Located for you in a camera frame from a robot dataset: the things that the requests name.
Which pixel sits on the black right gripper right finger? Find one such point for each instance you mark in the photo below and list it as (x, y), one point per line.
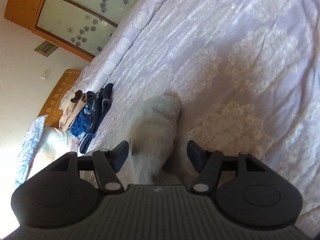
(207, 164)

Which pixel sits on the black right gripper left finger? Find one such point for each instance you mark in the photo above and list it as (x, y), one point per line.
(107, 163)

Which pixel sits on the navy striped folded garment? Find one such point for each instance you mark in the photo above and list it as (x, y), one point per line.
(99, 104)

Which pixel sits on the light blue floral pillow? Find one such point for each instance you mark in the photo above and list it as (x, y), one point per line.
(42, 145)

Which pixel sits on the beige folded garment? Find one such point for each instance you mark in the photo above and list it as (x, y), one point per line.
(72, 109)

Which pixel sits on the wooden headboard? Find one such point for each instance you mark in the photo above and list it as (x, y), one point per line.
(51, 106)

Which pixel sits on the lavender patterned bedspread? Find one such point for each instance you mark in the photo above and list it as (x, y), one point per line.
(246, 71)

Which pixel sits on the wooden wardrobe with glass doors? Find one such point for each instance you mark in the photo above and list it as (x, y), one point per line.
(82, 27)

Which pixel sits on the blue drawstring garment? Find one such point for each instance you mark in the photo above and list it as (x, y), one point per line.
(82, 115)

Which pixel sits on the white wall switch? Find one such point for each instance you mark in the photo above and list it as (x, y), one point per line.
(45, 74)

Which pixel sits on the grey wall panel box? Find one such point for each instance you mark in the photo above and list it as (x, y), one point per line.
(46, 48)

